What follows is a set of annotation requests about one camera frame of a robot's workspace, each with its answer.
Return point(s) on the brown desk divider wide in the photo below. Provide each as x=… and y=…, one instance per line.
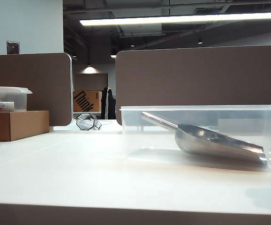
x=220, y=75

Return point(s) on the long ceiling tube light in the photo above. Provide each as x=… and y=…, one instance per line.
x=184, y=18

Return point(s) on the octagonal drinking glass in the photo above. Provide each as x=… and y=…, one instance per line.
x=86, y=121

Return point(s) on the small white labelled bottle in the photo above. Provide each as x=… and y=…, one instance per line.
x=3, y=106

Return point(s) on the hanging pendant lamp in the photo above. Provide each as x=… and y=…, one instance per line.
x=89, y=69

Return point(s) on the metal ice scoop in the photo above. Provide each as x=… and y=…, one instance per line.
x=210, y=143

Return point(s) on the rectangular transparent plastic box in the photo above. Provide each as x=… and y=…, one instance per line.
x=196, y=136

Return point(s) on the brown cardboard box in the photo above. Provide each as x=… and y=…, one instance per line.
x=16, y=124

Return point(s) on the brown desk divider narrow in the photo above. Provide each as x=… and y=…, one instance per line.
x=44, y=86

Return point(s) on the cardboard box with Think print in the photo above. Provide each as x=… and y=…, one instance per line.
x=86, y=100

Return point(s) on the metal wall switch plate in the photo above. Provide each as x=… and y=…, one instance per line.
x=13, y=47

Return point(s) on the black jacket with white stripes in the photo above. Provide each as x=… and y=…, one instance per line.
x=108, y=103

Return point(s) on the round clear plastic container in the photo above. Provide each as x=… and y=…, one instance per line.
x=9, y=99

